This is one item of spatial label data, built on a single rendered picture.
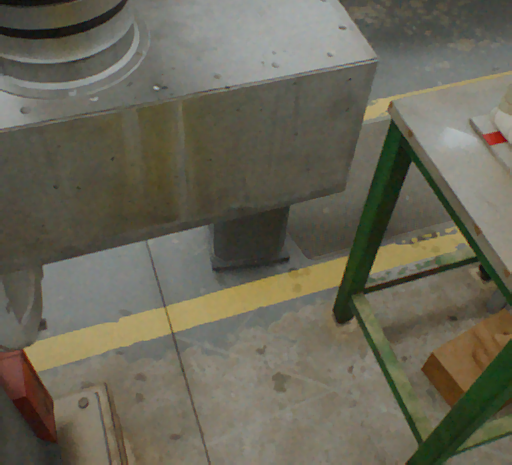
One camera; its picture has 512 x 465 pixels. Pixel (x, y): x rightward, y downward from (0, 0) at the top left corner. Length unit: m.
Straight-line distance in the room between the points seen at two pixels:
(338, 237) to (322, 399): 0.60
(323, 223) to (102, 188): 1.85
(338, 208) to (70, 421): 1.22
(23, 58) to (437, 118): 1.03
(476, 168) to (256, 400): 1.01
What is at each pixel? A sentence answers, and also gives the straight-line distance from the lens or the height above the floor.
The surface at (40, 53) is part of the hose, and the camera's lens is 0.39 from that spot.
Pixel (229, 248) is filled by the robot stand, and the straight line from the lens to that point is 2.03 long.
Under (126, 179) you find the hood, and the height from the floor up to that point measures 1.46.
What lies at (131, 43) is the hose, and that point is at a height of 1.53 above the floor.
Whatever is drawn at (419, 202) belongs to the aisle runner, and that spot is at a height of 0.00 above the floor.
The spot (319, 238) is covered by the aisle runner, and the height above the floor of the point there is 0.00.
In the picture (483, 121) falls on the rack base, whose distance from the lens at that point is 1.33.
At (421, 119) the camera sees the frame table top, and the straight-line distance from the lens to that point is 1.31.
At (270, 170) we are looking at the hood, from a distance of 0.47.
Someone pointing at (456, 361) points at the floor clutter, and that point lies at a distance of 1.94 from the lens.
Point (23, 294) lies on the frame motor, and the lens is 0.63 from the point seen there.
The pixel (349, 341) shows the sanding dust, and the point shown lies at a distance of 2.02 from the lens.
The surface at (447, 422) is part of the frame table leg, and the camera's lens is 1.54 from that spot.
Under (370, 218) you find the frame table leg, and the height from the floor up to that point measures 0.58.
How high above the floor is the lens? 1.79
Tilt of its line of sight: 52 degrees down
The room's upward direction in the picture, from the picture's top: 5 degrees clockwise
